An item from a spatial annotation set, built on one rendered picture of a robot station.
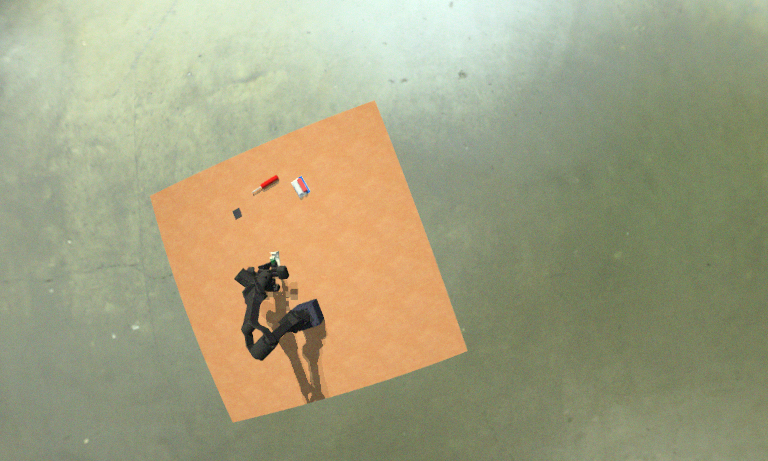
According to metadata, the red-handled screwdriver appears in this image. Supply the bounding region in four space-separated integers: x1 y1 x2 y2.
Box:
252 175 279 193

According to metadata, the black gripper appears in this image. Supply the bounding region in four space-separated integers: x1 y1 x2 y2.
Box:
247 261 289 287

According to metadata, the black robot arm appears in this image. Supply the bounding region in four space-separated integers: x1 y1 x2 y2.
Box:
234 268 314 361

